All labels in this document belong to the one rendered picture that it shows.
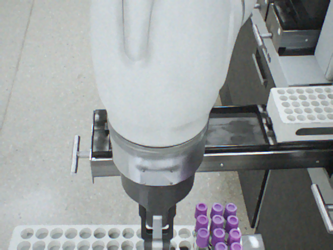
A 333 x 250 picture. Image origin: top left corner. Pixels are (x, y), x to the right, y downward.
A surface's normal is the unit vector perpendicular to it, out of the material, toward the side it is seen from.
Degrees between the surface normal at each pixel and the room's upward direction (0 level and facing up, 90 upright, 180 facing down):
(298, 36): 90
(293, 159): 90
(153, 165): 90
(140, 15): 77
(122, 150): 90
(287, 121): 0
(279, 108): 0
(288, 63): 0
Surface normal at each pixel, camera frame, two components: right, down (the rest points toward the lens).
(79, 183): 0.03, -0.72
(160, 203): 0.07, 0.69
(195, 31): 0.48, 0.50
